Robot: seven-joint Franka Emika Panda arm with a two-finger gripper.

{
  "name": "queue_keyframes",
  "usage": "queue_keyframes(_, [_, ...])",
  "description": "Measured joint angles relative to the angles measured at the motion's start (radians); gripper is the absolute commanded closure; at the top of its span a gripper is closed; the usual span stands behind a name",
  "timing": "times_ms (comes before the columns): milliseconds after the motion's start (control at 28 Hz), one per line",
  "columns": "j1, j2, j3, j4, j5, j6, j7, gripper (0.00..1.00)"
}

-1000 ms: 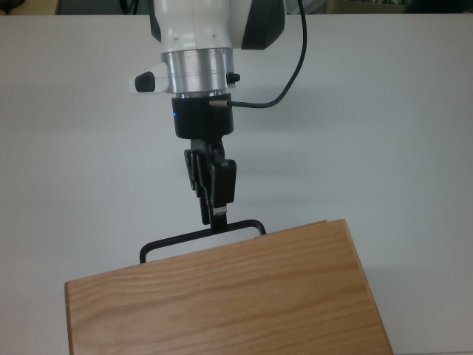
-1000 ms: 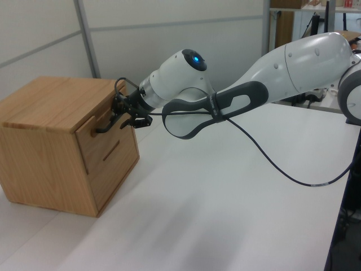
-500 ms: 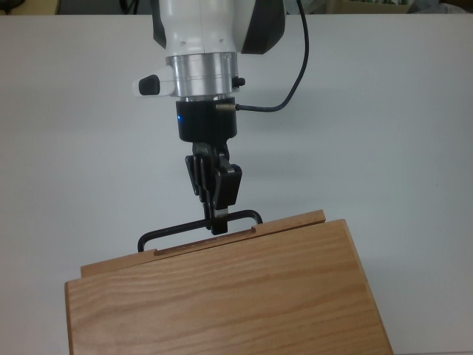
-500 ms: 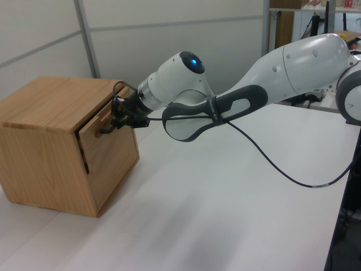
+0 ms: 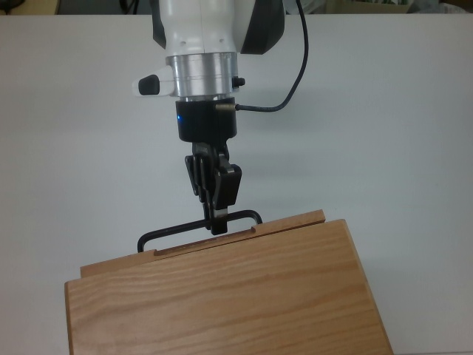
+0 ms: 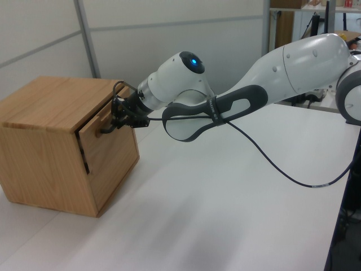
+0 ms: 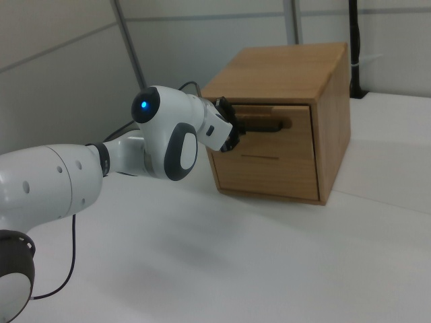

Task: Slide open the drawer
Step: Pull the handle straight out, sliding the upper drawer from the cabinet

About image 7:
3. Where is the wooden cabinet casing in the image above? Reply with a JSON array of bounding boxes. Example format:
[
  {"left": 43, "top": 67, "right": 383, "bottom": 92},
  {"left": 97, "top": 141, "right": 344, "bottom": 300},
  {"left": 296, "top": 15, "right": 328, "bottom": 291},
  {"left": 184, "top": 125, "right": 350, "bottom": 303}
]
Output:
[{"left": 200, "top": 41, "right": 352, "bottom": 207}]

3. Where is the wooden drawer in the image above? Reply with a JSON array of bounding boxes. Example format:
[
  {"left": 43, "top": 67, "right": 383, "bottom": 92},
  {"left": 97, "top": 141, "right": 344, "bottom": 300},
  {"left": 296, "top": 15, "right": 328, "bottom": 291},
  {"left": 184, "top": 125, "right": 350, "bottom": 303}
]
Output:
[{"left": 209, "top": 103, "right": 321, "bottom": 201}]

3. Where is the grey partition post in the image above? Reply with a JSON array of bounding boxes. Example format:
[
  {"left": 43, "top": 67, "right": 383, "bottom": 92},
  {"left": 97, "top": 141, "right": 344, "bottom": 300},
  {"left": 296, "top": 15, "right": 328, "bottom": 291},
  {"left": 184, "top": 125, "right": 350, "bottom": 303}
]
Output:
[
  {"left": 113, "top": 0, "right": 148, "bottom": 92},
  {"left": 282, "top": 0, "right": 306, "bottom": 45}
]

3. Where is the black metal drawer handle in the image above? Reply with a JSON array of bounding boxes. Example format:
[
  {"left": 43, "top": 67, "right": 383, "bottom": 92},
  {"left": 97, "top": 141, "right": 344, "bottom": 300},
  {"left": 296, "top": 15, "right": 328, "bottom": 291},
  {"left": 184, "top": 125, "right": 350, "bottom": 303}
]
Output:
[{"left": 235, "top": 114, "right": 294, "bottom": 133}]

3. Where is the white zip tie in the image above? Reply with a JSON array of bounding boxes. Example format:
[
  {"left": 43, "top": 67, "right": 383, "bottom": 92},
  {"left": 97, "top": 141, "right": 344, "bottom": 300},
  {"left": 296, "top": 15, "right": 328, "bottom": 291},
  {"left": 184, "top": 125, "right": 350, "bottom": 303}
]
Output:
[{"left": 351, "top": 53, "right": 384, "bottom": 69}]

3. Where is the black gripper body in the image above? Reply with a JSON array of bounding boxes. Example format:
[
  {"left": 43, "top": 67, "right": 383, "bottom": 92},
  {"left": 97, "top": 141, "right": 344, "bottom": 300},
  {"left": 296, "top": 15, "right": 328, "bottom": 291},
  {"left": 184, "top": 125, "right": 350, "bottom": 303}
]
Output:
[{"left": 214, "top": 96, "right": 244, "bottom": 154}]

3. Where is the black camera stand pole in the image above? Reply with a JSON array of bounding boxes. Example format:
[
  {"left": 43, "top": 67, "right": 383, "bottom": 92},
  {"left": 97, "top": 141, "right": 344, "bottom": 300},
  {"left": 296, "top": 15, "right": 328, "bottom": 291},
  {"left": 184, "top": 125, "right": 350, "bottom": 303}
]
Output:
[{"left": 347, "top": 0, "right": 369, "bottom": 100}]

